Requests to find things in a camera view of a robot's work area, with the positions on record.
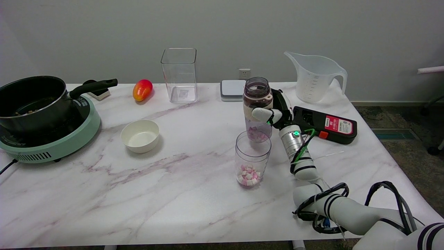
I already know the white pipe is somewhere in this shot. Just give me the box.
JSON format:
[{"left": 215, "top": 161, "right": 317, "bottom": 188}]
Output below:
[{"left": 418, "top": 65, "right": 444, "bottom": 74}]

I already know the black cooker power cable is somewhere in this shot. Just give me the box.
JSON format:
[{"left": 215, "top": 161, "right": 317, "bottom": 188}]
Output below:
[{"left": 0, "top": 159, "right": 18, "bottom": 175}]

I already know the clear purple-tinted plastic bottle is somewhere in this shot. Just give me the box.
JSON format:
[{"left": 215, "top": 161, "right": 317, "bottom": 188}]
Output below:
[{"left": 243, "top": 77, "right": 274, "bottom": 143}]

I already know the clear plastic cup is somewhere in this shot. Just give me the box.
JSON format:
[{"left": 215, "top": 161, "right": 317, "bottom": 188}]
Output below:
[{"left": 235, "top": 131, "right": 272, "bottom": 188}]

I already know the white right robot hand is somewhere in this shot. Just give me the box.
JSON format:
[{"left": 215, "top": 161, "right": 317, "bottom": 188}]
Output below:
[{"left": 251, "top": 88, "right": 296, "bottom": 130}]

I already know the grey floor vent grille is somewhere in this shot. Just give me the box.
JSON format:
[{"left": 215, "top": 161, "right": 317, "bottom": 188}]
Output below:
[{"left": 370, "top": 128, "right": 417, "bottom": 140}]

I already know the black pot with handle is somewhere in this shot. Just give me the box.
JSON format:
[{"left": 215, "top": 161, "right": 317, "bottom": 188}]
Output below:
[{"left": 0, "top": 76, "right": 118, "bottom": 134}]

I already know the red yellow toy mango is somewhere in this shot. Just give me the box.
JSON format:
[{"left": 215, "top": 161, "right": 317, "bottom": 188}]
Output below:
[{"left": 133, "top": 79, "right": 153, "bottom": 102}]

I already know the white grey kitchen scale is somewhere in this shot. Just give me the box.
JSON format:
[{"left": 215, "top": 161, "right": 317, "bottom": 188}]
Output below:
[{"left": 220, "top": 80, "right": 247, "bottom": 102}]

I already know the green robot cable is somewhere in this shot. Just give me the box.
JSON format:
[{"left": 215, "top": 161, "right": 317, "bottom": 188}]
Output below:
[{"left": 291, "top": 128, "right": 316, "bottom": 164}]

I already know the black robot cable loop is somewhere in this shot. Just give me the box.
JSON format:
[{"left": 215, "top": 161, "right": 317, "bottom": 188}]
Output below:
[
  {"left": 364, "top": 181, "right": 417, "bottom": 235},
  {"left": 293, "top": 183, "right": 350, "bottom": 234}
]

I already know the pink white marshmallow pile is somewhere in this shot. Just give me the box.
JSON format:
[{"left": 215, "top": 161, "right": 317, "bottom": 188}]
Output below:
[{"left": 237, "top": 164, "right": 261, "bottom": 187}]

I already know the clear square plastic container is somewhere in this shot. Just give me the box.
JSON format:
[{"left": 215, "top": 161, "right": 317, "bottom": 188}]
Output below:
[{"left": 161, "top": 48, "right": 199, "bottom": 104}]

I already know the white round bowl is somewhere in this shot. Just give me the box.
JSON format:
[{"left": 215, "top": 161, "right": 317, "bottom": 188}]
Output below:
[{"left": 120, "top": 119, "right": 160, "bottom": 153}]

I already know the green induction cooker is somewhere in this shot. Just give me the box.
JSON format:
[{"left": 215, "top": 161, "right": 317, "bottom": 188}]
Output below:
[{"left": 0, "top": 95, "right": 101, "bottom": 164}]

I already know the translucent plastic measuring jug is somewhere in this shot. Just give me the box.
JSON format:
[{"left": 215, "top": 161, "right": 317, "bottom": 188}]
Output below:
[{"left": 284, "top": 51, "right": 348, "bottom": 104}]

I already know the black device with red label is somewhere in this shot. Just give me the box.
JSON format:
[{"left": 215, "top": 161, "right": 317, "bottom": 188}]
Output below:
[{"left": 292, "top": 106, "right": 358, "bottom": 145}]

